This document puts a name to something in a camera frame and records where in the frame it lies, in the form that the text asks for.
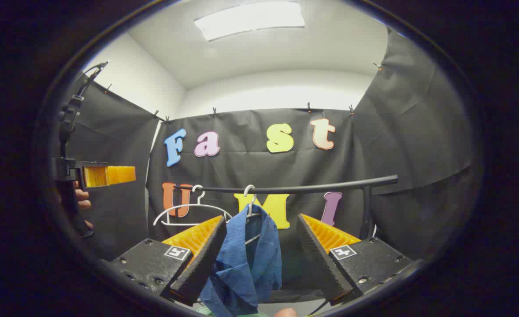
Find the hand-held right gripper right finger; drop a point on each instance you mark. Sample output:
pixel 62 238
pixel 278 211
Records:
pixel 319 264

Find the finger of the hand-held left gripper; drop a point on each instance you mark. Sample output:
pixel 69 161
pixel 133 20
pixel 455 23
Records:
pixel 118 175

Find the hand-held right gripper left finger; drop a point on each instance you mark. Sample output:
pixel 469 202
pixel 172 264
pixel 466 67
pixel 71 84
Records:
pixel 202 264

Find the white hanger with shirt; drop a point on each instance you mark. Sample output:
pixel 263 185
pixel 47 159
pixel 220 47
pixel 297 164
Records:
pixel 253 204

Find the empty white hanger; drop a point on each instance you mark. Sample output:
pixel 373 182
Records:
pixel 196 204

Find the black clothes rack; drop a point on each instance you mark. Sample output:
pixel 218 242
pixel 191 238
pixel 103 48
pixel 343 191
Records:
pixel 330 186

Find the black backdrop cloth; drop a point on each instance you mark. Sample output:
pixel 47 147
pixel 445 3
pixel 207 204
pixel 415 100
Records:
pixel 250 167

